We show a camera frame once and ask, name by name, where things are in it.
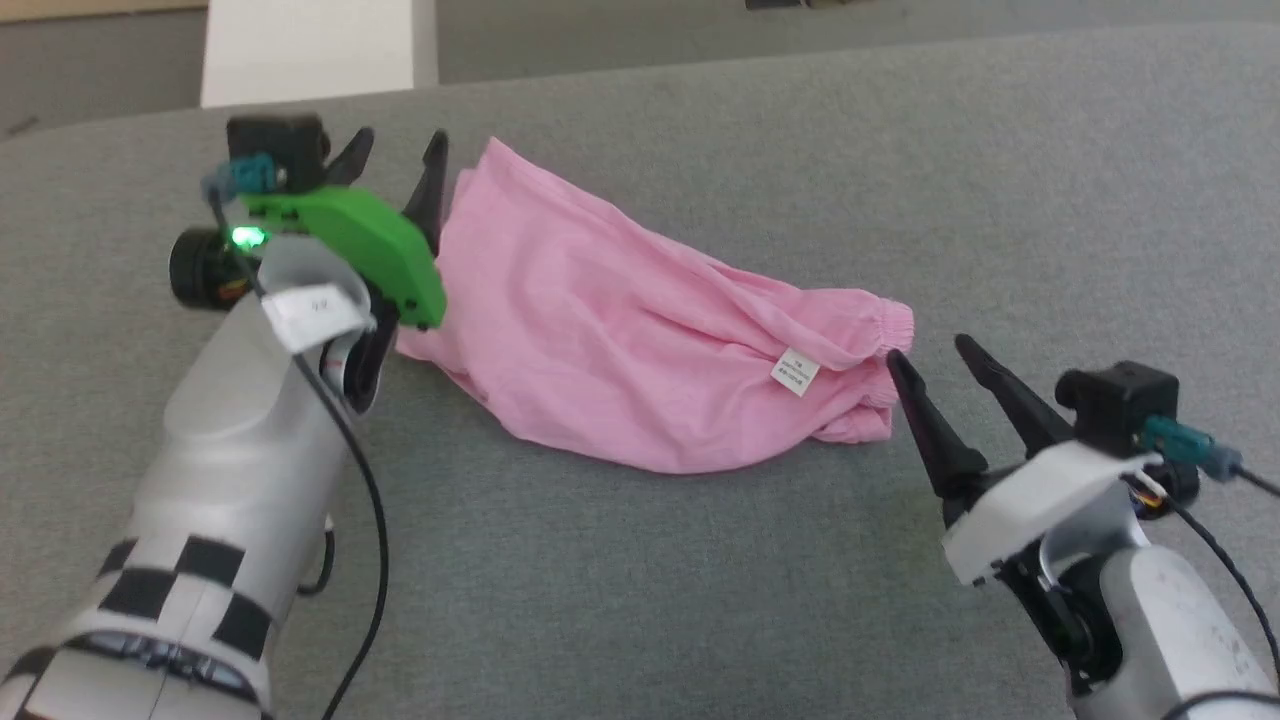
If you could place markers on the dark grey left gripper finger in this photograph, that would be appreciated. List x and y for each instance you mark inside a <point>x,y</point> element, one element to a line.
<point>430,195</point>
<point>352,158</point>

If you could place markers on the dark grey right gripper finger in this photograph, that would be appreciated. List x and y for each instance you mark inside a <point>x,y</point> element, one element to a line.
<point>1015,395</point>
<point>935,430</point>

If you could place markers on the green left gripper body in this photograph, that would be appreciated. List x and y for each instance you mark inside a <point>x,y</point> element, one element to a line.
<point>370,240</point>

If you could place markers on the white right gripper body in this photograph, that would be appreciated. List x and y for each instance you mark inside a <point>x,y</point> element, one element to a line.
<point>1040,500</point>

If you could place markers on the pink garment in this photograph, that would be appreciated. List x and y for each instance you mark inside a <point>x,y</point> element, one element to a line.
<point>600,320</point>

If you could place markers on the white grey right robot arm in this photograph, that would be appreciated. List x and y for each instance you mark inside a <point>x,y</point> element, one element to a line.
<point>1160,630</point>

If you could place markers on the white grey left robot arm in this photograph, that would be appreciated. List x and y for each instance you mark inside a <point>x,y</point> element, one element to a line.
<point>220,470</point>

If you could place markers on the white paper tag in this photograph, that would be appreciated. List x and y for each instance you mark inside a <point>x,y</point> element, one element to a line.
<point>315,312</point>

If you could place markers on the white rectangular block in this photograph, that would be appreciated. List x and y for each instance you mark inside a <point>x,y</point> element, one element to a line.
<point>310,50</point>

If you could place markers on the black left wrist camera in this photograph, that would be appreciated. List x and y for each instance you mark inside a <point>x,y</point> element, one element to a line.
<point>280,150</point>

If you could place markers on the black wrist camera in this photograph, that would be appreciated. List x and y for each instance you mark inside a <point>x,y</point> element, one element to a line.
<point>280,150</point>
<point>1115,405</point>

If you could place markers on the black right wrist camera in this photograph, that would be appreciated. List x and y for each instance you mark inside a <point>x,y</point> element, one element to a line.
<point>1115,405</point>

